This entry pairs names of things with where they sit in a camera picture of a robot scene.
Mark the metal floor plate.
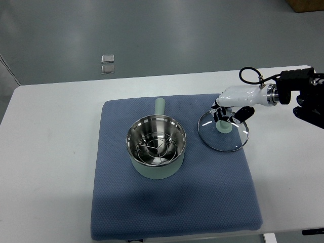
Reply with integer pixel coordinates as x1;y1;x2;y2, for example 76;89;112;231
101;64;115;74
101;54;114;63

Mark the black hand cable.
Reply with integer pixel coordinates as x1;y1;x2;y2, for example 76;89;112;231
238;66;281;88

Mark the white table leg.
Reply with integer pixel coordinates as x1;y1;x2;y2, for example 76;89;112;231
263;233;277;243

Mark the upper metal floor plate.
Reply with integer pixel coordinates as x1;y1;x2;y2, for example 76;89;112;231
101;54;114;63

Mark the green pot steel interior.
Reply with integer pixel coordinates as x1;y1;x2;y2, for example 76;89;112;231
126;98;187;180

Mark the lower metal floor plate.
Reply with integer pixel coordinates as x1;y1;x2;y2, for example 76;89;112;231
101;64;115;74

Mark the wire steaming rack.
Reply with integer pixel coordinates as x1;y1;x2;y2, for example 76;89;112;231
136;137;178;166

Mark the brown cardboard box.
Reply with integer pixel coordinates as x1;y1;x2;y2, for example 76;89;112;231
286;0;323;13

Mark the glass lid green knob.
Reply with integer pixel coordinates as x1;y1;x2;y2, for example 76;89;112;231
197;109;250;152

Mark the blue mesh cushion mat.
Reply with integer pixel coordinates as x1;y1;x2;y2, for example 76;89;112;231
91;94;262;240

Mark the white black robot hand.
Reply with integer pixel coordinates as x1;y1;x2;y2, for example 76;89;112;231
211;84;279;124

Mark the black bracket under table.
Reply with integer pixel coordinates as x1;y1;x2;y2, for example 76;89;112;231
302;228;324;236

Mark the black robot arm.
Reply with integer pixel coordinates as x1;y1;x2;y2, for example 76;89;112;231
275;67;323;128

